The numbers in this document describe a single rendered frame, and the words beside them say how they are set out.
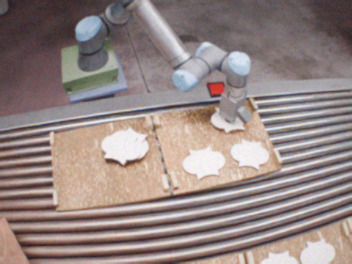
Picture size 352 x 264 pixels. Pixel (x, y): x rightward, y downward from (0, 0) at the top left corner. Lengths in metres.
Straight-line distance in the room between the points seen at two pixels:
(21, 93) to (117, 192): 2.07
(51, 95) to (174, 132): 1.78
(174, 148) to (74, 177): 0.38
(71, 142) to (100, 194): 0.26
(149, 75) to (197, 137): 1.67
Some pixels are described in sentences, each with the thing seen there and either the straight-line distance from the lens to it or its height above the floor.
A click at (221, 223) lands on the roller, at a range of 1.21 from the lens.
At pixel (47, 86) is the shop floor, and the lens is 3.09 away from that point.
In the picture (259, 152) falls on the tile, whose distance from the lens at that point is 1.34.
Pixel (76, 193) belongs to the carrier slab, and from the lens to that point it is 1.26.
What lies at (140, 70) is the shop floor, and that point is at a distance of 3.03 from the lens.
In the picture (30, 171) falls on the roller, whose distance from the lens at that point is 1.39.
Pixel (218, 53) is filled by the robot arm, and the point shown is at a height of 1.24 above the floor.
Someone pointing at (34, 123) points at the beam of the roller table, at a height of 0.92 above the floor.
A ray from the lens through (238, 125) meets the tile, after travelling 1.39.
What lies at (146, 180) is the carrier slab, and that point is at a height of 0.94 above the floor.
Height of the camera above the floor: 2.00
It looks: 51 degrees down
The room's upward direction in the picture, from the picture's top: 2 degrees clockwise
